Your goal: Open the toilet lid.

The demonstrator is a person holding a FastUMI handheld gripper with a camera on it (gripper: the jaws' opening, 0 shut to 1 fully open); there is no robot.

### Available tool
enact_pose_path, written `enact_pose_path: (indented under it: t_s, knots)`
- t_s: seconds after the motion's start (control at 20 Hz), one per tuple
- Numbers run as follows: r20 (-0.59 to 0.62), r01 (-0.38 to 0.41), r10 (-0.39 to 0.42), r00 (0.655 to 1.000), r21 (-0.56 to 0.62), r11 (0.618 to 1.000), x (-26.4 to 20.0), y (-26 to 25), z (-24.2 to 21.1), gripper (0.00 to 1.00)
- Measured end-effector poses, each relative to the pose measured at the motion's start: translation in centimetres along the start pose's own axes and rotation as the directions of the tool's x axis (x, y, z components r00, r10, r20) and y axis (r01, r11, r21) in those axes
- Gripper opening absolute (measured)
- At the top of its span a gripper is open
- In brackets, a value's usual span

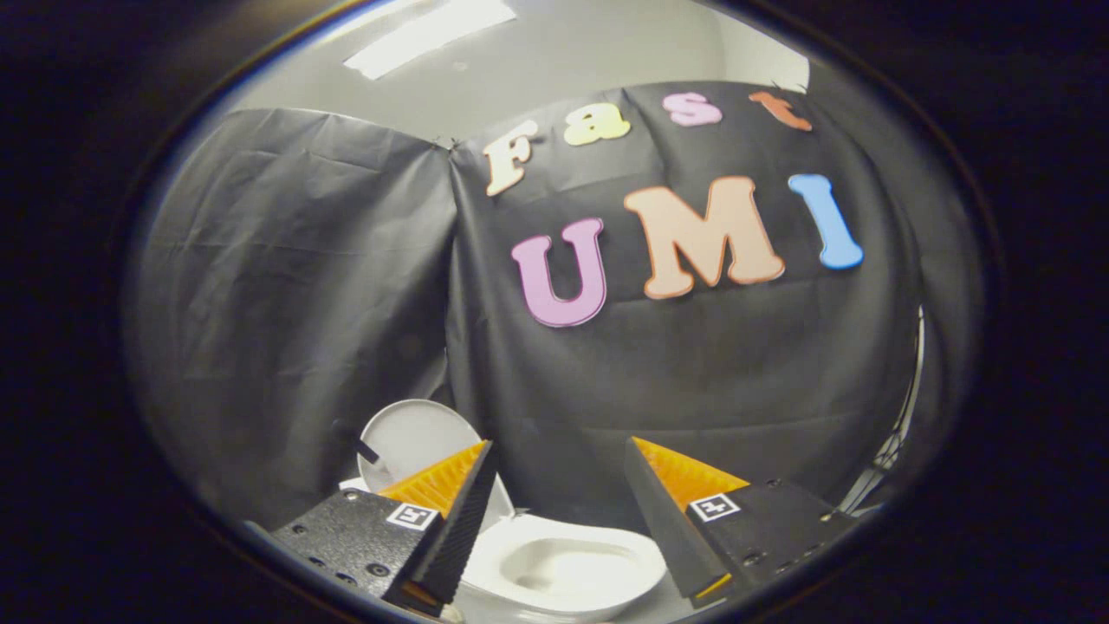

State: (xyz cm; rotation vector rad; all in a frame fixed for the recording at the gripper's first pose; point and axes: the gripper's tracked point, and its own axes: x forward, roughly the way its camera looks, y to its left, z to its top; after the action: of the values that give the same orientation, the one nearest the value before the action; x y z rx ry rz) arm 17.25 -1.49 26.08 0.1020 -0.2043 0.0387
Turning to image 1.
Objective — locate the white toilet lid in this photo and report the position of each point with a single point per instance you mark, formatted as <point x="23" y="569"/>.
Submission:
<point x="416" y="438"/>

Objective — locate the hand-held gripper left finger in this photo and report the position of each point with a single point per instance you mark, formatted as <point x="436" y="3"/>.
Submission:
<point x="463" y="529"/>

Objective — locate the ceiling light panel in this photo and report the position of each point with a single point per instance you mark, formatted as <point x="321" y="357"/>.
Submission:
<point x="429" y="35"/>

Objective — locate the black backdrop cloth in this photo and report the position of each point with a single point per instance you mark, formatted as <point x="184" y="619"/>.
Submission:
<point x="693" y="381"/>

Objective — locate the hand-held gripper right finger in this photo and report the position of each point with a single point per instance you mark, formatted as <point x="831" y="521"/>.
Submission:
<point x="663" y="520"/>

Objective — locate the white ceramic toilet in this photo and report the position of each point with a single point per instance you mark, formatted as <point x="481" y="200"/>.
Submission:
<point x="520" y="602"/>

